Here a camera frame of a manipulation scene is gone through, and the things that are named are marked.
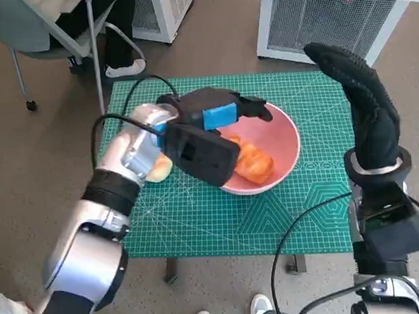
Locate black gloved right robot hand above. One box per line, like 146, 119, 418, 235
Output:
302, 37, 405, 176

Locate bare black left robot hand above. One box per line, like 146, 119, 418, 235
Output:
155, 83, 274, 136

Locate striped toy bread loaf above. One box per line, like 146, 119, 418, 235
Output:
227, 131, 276, 187

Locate round toy bread bun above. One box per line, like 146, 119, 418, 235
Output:
148, 154, 174, 184

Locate pink bowl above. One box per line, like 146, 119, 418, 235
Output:
212, 99, 305, 199

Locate small white vented appliance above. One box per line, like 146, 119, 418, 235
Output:
129, 0, 206, 47

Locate large white vented appliance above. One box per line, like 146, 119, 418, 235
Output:
252, 0, 419, 74

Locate seated person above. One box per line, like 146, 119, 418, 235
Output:
45, 0, 147, 82

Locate green cutting mat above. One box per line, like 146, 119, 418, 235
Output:
98, 65, 363, 270

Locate black table leg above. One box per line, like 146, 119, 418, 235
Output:
284, 253, 308, 275
162, 256, 181, 285

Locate person's feet in white shoes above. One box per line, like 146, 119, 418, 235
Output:
169, 291, 292, 314

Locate grey office chair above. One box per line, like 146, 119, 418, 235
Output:
0, 0, 149, 122

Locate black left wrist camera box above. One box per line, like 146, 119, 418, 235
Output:
162, 118, 242, 190

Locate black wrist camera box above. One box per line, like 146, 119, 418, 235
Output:
360, 180, 419, 262
162, 118, 242, 190

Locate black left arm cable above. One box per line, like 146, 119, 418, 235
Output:
89, 110, 163, 169

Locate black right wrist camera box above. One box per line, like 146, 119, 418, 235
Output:
360, 180, 419, 262

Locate long black robot cable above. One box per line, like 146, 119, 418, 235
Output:
265, 191, 362, 314

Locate looped black right arm cable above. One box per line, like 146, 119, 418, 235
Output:
293, 273, 419, 314

